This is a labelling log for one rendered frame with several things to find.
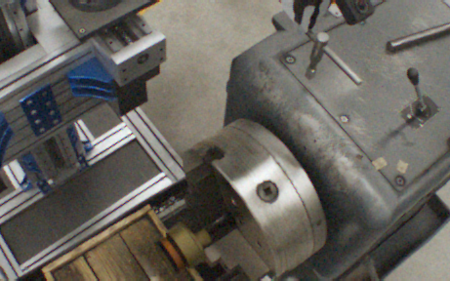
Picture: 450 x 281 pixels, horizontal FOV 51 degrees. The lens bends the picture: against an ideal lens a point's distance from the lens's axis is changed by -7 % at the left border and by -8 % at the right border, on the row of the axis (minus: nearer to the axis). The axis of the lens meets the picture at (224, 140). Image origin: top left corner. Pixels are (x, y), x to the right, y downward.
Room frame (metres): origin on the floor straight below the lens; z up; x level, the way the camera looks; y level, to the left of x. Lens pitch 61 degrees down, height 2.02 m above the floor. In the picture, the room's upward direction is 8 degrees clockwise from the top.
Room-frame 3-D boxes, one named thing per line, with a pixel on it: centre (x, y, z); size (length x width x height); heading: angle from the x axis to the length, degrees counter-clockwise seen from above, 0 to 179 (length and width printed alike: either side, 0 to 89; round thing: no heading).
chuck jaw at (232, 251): (0.28, -0.07, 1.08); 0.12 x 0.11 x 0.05; 43
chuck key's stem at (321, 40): (0.58, -0.14, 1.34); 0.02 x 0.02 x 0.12; 44
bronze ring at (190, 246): (0.29, 0.05, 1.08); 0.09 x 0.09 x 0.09; 43
